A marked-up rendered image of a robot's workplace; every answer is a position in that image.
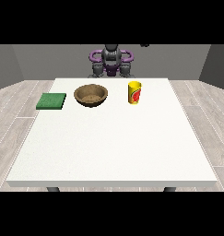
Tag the grey robot trunk purple rings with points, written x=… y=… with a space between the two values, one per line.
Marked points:
x=111 y=61

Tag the dark table leg stub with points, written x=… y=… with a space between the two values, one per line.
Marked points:
x=53 y=189
x=169 y=189

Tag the yellow cup with melon print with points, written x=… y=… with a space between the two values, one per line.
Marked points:
x=134 y=92

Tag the green square pad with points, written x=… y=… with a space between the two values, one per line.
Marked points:
x=51 y=101

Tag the brown wooden bowl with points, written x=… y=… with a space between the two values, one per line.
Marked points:
x=91 y=95

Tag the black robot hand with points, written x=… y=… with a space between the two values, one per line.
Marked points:
x=144 y=45

